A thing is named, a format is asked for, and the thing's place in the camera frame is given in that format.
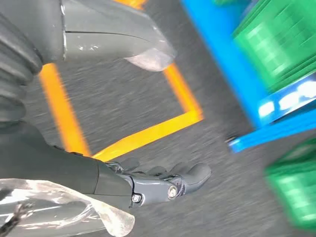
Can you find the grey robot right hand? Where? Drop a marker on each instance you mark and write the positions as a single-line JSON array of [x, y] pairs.
[[62, 170]]

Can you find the blue metal shelf rack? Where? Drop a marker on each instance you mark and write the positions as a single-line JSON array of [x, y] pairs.
[[222, 49]]

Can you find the green plastic crate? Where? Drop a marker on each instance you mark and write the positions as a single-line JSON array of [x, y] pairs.
[[293, 189], [279, 42]]

